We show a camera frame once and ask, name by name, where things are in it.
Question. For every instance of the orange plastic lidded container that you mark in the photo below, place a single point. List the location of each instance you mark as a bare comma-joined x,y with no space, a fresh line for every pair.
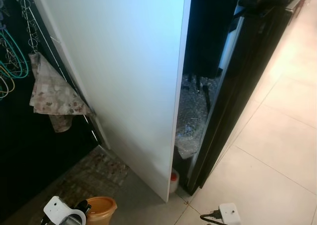
101,210

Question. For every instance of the white fridge cabinet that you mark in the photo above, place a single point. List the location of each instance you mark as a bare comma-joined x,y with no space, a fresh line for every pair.
124,76

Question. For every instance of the patterned brown floor mat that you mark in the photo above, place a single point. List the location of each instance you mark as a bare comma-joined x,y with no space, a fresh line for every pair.
94,178

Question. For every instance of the black glossy cabinet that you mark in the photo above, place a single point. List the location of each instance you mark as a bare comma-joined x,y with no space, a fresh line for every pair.
29,150

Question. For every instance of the white bottle with red cap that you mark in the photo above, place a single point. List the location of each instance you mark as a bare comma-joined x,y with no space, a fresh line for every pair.
174,183

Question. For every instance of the floral patterned cloth towel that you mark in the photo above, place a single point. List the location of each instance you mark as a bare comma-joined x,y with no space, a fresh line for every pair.
52,93

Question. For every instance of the clear bubble wrap sheet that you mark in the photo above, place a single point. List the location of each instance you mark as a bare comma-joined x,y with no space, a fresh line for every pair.
190,116

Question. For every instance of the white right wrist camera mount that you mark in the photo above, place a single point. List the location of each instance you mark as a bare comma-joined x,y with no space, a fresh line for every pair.
230,215

